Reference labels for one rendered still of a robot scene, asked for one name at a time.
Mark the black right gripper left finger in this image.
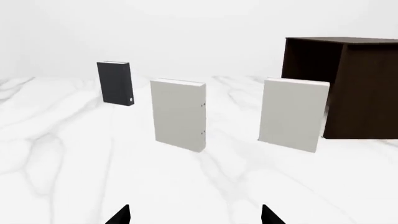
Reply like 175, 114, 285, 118
104, 203, 131, 224

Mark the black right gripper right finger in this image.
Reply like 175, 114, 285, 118
261, 203, 287, 224

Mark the plain light grey book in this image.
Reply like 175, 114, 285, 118
257, 77, 330, 154

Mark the light grey book with dots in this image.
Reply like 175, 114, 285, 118
150, 78, 206, 153

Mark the dark grey book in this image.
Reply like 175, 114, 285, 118
96, 60, 135, 108

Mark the dark brown wooden shelf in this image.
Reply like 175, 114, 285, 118
280, 36, 398, 140

